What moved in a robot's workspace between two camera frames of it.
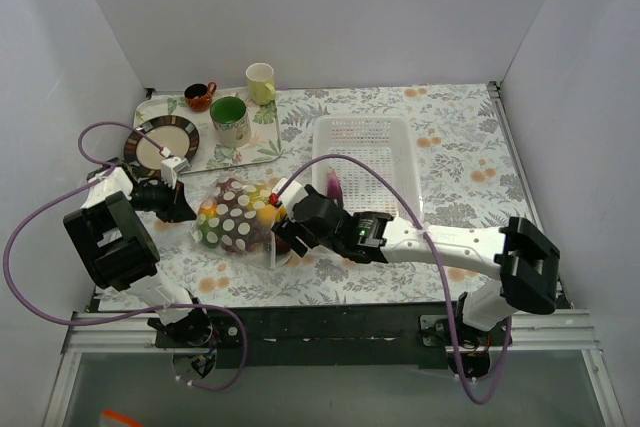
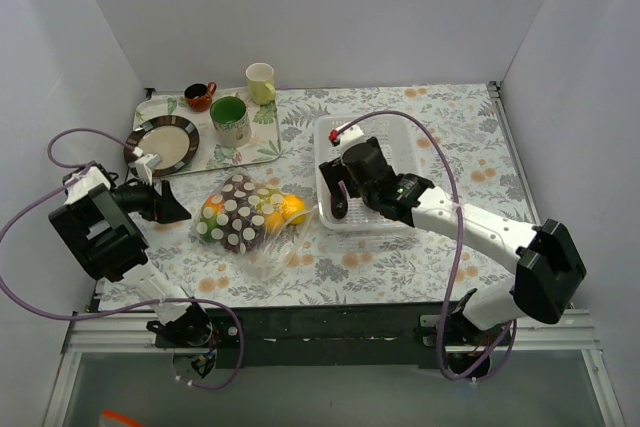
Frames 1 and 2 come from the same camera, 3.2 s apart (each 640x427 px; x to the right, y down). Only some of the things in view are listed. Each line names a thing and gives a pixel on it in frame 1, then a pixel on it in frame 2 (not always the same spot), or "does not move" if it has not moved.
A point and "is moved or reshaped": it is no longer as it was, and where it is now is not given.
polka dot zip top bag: x=238 y=216 is moved or reshaped
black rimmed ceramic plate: x=178 y=135 does not move
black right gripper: x=296 y=229 to x=333 y=172
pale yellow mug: x=261 y=83 does not move
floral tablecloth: x=466 y=180 does not move
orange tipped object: x=119 y=416 does not move
